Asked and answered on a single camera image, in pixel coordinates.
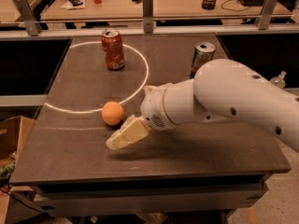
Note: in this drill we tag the cardboard box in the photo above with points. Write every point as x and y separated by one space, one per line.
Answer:
14 133

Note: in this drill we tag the orange fruit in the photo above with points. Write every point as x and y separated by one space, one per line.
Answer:
112 113

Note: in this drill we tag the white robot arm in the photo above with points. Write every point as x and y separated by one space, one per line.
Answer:
221 90

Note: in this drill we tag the right metal bracket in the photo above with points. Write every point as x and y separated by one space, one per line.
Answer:
262 22

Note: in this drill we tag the metal bracket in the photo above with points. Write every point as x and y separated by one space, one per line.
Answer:
262 22
147 6
32 26

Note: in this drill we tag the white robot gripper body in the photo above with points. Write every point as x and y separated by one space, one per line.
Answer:
152 107

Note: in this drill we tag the clear plastic bottle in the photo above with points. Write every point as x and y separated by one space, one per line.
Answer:
279 81

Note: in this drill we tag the blue silver energy drink can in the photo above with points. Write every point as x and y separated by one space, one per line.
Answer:
203 53

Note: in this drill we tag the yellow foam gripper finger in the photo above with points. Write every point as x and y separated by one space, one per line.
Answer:
148 89
131 131

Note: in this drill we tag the middle metal bracket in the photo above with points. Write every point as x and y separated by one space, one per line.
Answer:
147 6

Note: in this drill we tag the red soda can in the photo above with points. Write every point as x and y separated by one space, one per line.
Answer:
112 48

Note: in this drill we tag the left metal bracket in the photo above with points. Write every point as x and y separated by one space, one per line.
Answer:
32 26

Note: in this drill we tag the black mesh cup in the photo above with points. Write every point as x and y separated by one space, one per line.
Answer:
208 4

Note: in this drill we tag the white paper on desk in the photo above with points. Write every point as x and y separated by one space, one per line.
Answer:
73 4

